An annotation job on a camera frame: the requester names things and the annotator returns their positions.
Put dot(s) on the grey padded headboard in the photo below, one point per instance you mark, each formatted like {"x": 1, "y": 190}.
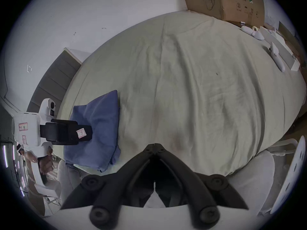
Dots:
{"x": 55, "y": 80}

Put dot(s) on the person's legs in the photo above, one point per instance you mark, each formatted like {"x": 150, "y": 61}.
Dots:
{"x": 251, "y": 176}

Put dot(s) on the white hand controller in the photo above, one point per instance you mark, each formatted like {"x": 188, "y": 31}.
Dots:
{"x": 278, "y": 59}
{"x": 251, "y": 32}

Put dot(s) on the bed with pale green sheet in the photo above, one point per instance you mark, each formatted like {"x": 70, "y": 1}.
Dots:
{"x": 191, "y": 92}

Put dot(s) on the dark blue garment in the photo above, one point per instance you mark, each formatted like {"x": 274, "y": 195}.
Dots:
{"x": 100, "y": 118}

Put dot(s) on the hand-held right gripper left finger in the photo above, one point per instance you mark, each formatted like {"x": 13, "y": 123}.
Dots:
{"x": 112, "y": 188}

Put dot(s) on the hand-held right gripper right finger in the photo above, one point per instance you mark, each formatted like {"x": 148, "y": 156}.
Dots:
{"x": 201, "y": 190}

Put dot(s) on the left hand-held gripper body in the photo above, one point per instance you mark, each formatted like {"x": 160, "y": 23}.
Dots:
{"x": 27, "y": 128}

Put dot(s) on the long white box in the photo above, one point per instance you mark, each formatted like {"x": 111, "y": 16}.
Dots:
{"x": 284, "y": 48}

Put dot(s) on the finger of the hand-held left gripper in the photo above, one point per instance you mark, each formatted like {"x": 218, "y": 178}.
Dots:
{"x": 64, "y": 132}

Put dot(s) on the white plastic chair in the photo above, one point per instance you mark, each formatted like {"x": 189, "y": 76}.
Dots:
{"x": 292, "y": 176}

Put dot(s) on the person's left hand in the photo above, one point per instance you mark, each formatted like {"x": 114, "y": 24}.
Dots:
{"x": 45, "y": 165}

